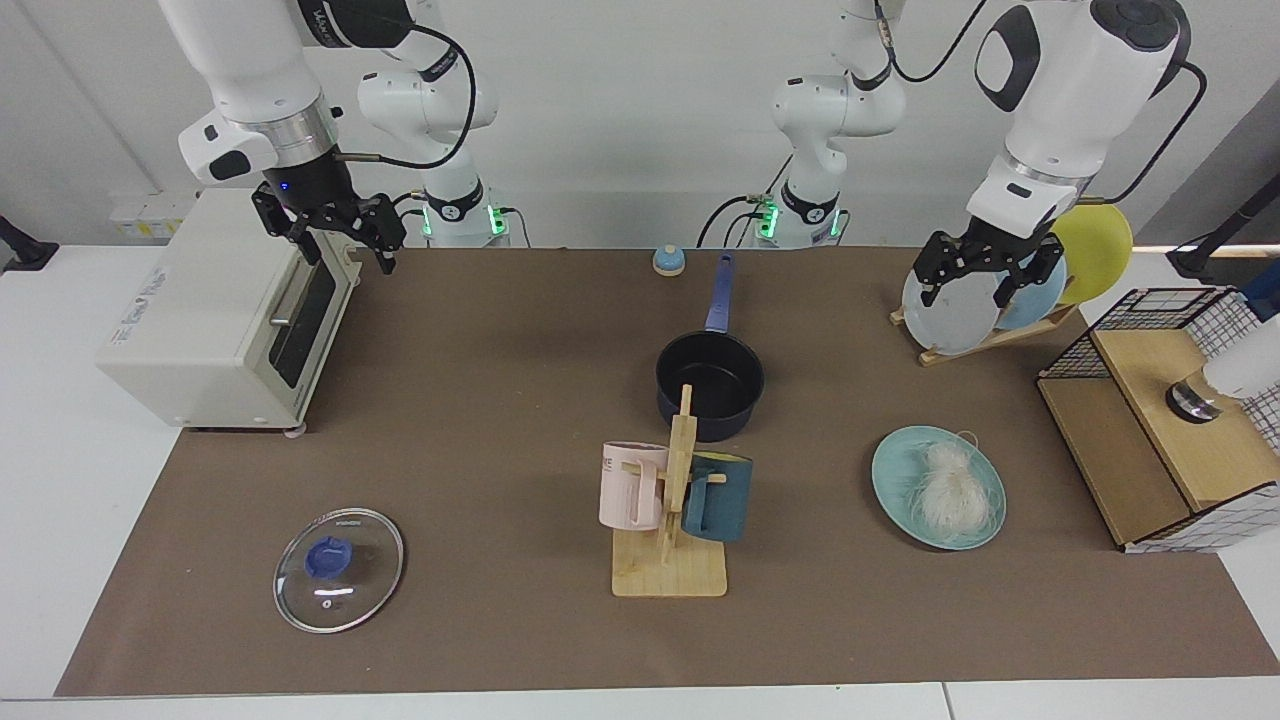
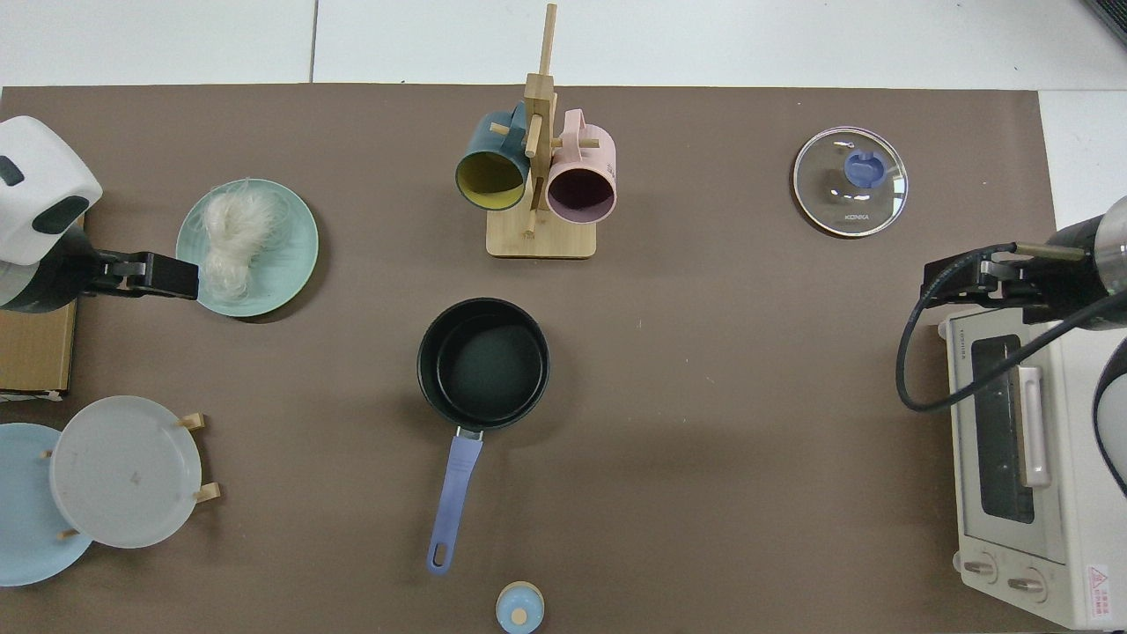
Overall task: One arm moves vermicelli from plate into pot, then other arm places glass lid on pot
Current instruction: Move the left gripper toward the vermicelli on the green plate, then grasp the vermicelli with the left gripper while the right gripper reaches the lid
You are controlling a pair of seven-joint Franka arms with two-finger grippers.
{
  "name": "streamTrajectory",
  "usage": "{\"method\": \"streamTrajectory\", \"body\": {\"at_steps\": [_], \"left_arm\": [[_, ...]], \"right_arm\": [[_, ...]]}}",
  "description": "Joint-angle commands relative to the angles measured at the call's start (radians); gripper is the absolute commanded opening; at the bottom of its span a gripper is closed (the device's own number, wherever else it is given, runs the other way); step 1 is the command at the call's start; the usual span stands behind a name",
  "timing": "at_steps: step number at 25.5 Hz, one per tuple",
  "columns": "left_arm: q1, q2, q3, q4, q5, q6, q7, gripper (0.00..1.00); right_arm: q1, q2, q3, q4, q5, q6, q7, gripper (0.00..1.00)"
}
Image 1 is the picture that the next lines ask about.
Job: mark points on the white vermicelli bundle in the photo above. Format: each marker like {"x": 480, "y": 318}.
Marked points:
{"x": 945, "y": 490}

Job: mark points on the glass lid with blue knob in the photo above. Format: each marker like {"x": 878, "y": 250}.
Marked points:
{"x": 350, "y": 590}

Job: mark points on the grey plate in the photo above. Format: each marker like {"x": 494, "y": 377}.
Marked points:
{"x": 950, "y": 320}

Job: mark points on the light blue plate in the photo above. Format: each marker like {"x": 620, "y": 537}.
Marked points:
{"x": 1040, "y": 295}

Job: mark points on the wooden plate rack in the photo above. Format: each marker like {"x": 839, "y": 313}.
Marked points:
{"x": 990, "y": 340}

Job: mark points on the yellow plate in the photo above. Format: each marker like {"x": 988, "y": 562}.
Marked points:
{"x": 1100, "y": 250}

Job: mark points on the teal round plate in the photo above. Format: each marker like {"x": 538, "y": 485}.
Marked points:
{"x": 895, "y": 480}

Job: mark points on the pale toaster oven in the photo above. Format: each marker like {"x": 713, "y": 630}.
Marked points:
{"x": 200, "y": 320}

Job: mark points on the brown table cloth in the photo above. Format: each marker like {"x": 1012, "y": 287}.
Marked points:
{"x": 480, "y": 420}

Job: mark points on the white cylinder with silver end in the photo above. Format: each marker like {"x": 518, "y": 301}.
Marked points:
{"x": 1245, "y": 370}

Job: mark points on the small blue round bell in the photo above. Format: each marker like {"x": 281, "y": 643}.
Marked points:
{"x": 668, "y": 262}

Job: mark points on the dark teal cup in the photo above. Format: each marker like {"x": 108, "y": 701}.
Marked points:
{"x": 725, "y": 505}

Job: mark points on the pink cup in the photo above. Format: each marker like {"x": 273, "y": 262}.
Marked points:
{"x": 625, "y": 490}

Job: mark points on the wooden cup stand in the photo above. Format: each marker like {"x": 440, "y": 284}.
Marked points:
{"x": 670, "y": 575}

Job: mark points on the white wall socket strip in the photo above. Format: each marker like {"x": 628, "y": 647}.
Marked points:
{"x": 150, "y": 215}

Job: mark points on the black camera stand pole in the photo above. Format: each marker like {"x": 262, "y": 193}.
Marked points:
{"x": 1215, "y": 245}

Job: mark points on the black camera stand foot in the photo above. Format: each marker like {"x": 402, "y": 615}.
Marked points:
{"x": 30, "y": 252}

